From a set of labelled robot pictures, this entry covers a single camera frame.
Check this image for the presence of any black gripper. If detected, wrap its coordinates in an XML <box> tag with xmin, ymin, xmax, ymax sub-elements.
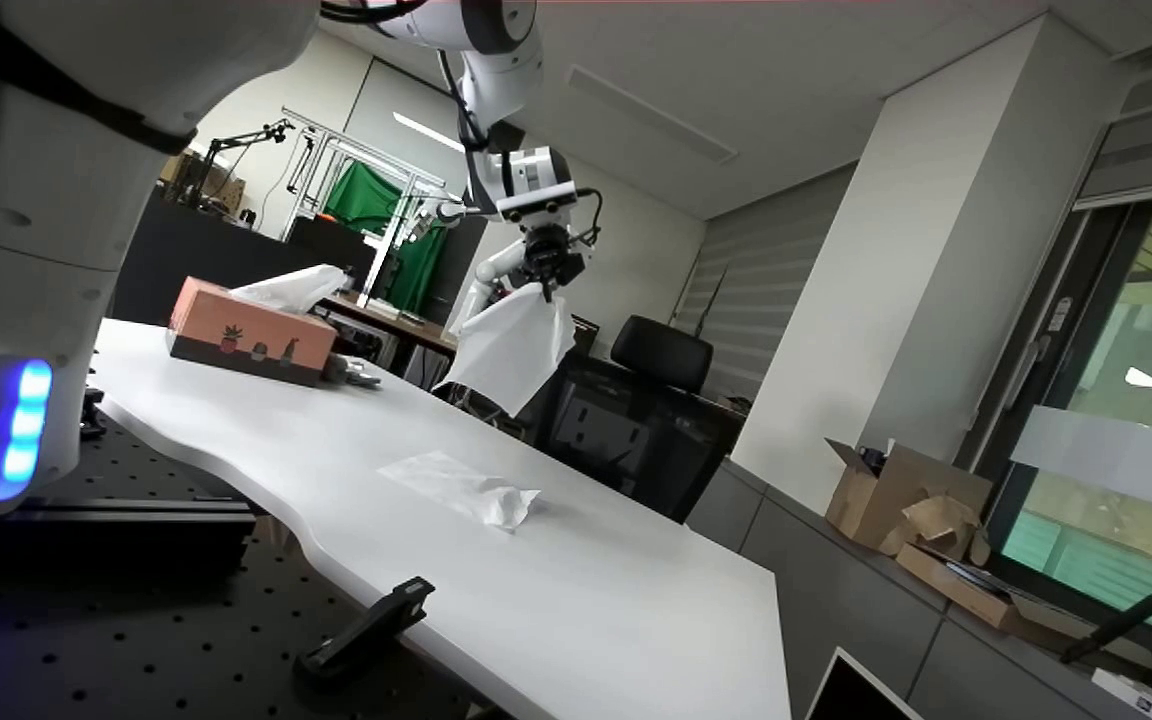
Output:
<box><xmin>522</xmin><ymin>216</ymin><xmax>593</xmax><ymax>306</ymax></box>

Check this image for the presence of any white tissue sheet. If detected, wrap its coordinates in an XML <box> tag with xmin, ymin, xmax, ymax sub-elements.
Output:
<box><xmin>443</xmin><ymin>274</ymin><xmax>580</xmax><ymax>425</ymax></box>
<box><xmin>224</xmin><ymin>258</ymin><xmax>358</xmax><ymax>319</ymax></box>

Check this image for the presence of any crumpled white tissue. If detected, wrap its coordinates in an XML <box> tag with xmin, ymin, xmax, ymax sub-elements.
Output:
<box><xmin>466</xmin><ymin>480</ymin><xmax>547</xmax><ymax>535</ymax></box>

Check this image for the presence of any orange cactus print tissue box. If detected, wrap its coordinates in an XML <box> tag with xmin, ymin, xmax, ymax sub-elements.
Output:
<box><xmin>168</xmin><ymin>273</ymin><xmax>349</xmax><ymax>392</ymax></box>

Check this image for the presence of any open cardboard box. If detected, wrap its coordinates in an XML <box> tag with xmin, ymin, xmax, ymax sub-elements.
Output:
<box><xmin>825</xmin><ymin>437</ymin><xmax>1001</xmax><ymax>563</ymax></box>

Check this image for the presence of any small cardboard box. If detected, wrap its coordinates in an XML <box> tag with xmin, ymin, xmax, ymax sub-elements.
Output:
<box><xmin>900</xmin><ymin>491</ymin><xmax>997</xmax><ymax>568</ymax></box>

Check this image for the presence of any green hanging cloth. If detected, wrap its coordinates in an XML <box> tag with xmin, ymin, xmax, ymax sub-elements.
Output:
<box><xmin>378</xmin><ymin>216</ymin><xmax>458</xmax><ymax>319</ymax></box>
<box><xmin>322</xmin><ymin>155</ymin><xmax>409</xmax><ymax>239</ymax></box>

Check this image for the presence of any black office chair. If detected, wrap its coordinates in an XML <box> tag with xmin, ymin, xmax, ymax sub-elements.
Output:
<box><xmin>545</xmin><ymin>311</ymin><xmax>744</xmax><ymax>528</ymax></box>

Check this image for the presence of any wooden background desk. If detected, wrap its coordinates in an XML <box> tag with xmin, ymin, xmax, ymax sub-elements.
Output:
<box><xmin>312</xmin><ymin>288</ymin><xmax>466</xmax><ymax>359</ymax></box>

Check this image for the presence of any white metal rack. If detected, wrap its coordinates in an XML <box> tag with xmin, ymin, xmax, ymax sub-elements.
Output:
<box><xmin>207</xmin><ymin>105</ymin><xmax>478</xmax><ymax>306</ymax></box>

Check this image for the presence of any black divider panel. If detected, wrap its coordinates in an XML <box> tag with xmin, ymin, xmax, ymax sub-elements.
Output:
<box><xmin>108</xmin><ymin>182</ymin><xmax>378</xmax><ymax>333</ymax></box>

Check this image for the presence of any black table clamp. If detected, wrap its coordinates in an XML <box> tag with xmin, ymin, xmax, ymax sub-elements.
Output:
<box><xmin>294</xmin><ymin>570</ymin><xmax>439</xmax><ymax>686</ymax></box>

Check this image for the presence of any grey low cabinet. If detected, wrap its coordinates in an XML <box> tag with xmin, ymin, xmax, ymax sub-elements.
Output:
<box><xmin>685</xmin><ymin>454</ymin><xmax>1150</xmax><ymax>720</ymax></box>

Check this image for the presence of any flat cardboard piece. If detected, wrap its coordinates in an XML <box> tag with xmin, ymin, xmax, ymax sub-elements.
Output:
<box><xmin>891</xmin><ymin>539</ymin><xmax>1026</xmax><ymax>630</ymax></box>

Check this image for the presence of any black laptop screen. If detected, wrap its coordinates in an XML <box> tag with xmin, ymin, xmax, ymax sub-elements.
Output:
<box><xmin>804</xmin><ymin>645</ymin><xmax>928</xmax><ymax>720</ymax></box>

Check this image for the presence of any black optical breadboard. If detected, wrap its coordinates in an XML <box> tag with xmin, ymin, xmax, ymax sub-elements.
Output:
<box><xmin>0</xmin><ymin>409</ymin><xmax>516</xmax><ymax>720</ymax></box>

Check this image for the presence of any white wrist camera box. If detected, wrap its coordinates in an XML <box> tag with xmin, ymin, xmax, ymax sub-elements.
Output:
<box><xmin>485</xmin><ymin>141</ymin><xmax>586</xmax><ymax>222</ymax></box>

